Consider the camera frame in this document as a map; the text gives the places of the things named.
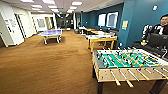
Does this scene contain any square ceiling light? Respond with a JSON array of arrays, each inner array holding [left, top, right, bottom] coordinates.
[[71, 1, 84, 7], [20, 0, 36, 4], [41, 0, 56, 5]]

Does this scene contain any interior glass window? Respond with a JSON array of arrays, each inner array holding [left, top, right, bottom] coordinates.
[[97, 13, 107, 28], [106, 11, 120, 30]]

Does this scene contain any green foosball table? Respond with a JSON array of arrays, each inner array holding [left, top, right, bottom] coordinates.
[[91, 47, 168, 94]]

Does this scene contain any wooden top table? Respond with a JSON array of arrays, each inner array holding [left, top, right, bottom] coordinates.
[[89, 29, 102, 36]]

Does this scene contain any yellow gaming table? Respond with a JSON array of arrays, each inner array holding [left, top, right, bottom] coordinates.
[[85, 33, 119, 53]]

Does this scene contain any yellow wall poster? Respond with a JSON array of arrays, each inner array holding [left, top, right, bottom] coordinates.
[[121, 20, 130, 31]]

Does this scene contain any blue ping pong table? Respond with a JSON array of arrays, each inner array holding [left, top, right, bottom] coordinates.
[[36, 28, 64, 46]]

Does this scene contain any dark bench sofa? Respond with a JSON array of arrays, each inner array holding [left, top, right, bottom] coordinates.
[[99, 27, 120, 37]]

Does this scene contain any person in black jacket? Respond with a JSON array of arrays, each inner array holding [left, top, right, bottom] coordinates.
[[146, 14, 168, 46]]

